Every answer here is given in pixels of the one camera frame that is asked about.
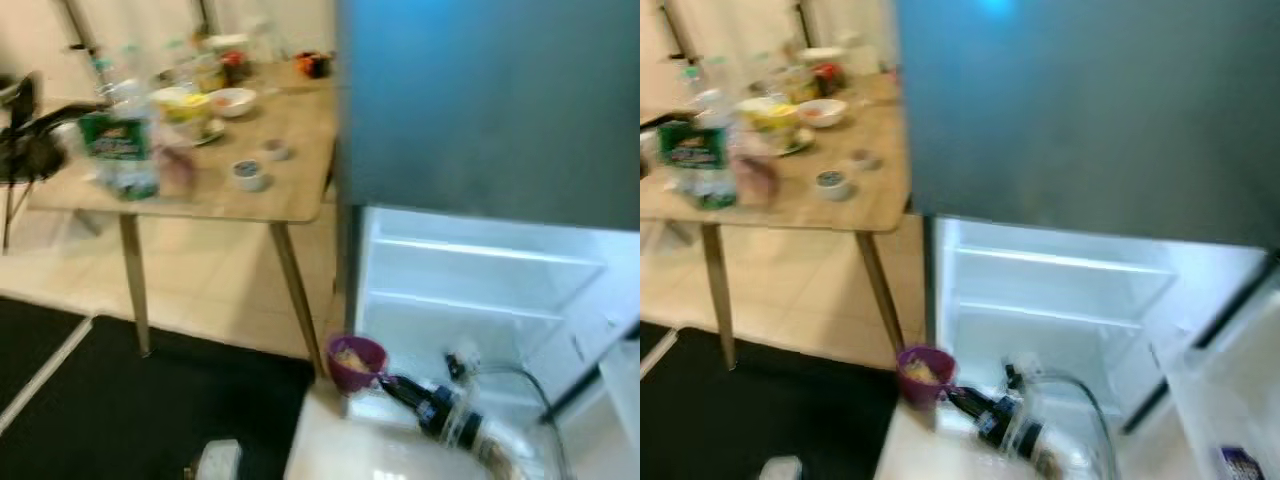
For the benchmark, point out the black mat with white stripe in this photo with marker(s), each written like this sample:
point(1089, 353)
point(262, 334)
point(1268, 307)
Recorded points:
point(150, 400)
point(780, 400)

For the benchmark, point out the orange and black tool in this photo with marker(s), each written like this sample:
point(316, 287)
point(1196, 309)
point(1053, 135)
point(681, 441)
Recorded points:
point(312, 65)

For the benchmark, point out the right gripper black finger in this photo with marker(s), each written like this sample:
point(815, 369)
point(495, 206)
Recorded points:
point(393, 384)
point(965, 396)

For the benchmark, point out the silver freezer compartment door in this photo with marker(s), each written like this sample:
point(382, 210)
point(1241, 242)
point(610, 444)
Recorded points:
point(490, 110)
point(1090, 120)

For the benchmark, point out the yellow juice bottle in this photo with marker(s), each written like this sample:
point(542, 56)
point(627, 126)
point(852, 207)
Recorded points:
point(795, 80)
point(205, 70)

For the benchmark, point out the green snack bag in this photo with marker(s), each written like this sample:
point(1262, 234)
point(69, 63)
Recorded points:
point(118, 150)
point(697, 165)

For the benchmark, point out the black chair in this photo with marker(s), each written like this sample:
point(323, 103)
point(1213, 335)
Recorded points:
point(30, 150)

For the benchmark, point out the purple packet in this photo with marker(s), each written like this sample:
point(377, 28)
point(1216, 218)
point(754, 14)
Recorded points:
point(1242, 465)

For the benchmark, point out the red jar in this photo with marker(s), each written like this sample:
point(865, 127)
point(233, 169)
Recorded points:
point(235, 68)
point(826, 78)

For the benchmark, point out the purple plastic bowl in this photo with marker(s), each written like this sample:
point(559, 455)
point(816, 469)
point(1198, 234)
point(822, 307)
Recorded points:
point(925, 375)
point(357, 362)

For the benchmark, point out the large white bowl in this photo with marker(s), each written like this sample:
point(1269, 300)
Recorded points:
point(232, 105)
point(822, 115)

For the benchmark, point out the light wooden table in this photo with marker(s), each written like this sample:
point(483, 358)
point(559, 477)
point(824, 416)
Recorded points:
point(880, 120)
point(290, 120)

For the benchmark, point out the pink translucent cup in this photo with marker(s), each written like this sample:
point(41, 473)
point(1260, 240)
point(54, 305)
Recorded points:
point(757, 178)
point(175, 165)

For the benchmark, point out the yellow cup noodles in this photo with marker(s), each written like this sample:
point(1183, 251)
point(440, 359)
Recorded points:
point(182, 110)
point(768, 120)

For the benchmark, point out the tape roll printed core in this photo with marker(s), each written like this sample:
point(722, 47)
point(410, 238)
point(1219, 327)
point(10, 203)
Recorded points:
point(250, 180)
point(832, 189)

